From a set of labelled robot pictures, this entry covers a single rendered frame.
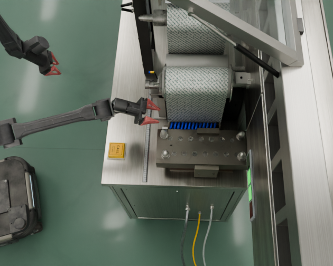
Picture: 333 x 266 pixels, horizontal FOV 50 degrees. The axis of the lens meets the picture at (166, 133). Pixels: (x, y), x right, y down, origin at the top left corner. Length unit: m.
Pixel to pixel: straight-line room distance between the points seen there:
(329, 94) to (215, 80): 0.40
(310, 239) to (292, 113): 0.30
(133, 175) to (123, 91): 0.45
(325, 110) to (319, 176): 0.38
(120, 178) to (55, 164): 1.17
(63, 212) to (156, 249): 0.69
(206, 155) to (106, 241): 1.21
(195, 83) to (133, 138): 0.49
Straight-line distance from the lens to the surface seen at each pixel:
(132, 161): 1.68
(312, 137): 0.94
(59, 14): 3.53
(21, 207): 2.44
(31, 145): 2.89
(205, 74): 1.38
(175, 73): 1.38
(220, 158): 1.54
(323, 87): 1.29
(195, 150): 1.54
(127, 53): 1.98
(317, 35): 1.41
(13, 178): 2.57
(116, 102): 1.47
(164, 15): 1.49
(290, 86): 0.99
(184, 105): 1.47
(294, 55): 1.01
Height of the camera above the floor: 2.46
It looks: 66 degrees down
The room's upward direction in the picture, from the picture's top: 5 degrees counter-clockwise
